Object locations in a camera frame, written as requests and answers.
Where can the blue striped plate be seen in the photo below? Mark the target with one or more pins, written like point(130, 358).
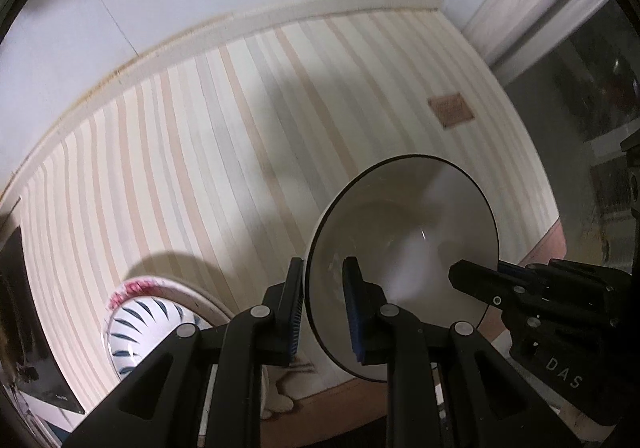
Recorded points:
point(135, 328)

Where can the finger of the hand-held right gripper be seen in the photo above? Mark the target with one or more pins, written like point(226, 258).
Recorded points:
point(487, 285)
point(515, 269)

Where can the glass sliding door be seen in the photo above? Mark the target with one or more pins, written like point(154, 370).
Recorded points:
point(590, 93)

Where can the pink floral white plate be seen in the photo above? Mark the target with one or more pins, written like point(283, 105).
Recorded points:
point(150, 285)

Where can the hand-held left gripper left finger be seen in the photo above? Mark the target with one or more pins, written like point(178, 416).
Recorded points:
point(295, 313)

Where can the striped cat print tablecloth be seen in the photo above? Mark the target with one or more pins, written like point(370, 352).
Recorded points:
point(225, 153)

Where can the dark rimmed white bowl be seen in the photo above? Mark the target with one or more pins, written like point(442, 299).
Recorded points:
point(415, 238)

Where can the black induction cooktop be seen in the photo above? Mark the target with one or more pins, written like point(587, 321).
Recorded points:
point(25, 318)

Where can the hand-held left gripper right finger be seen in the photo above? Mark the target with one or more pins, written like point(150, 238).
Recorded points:
point(354, 313)

